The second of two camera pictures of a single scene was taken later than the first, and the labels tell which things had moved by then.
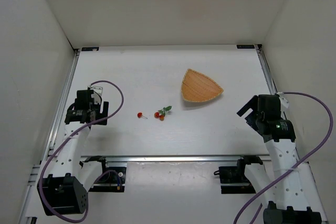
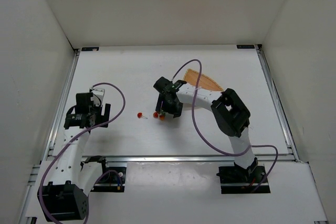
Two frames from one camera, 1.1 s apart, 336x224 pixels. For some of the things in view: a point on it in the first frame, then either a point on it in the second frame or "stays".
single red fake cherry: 139,115 stays
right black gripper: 250,117 to 166,106
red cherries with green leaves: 161,114 stays
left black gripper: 99,115 stays
